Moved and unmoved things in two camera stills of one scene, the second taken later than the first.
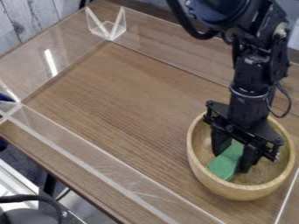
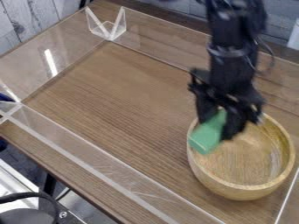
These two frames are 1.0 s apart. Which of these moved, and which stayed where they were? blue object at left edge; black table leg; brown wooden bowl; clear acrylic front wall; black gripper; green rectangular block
Moved: black gripper; green rectangular block
Stayed: blue object at left edge; brown wooden bowl; clear acrylic front wall; black table leg
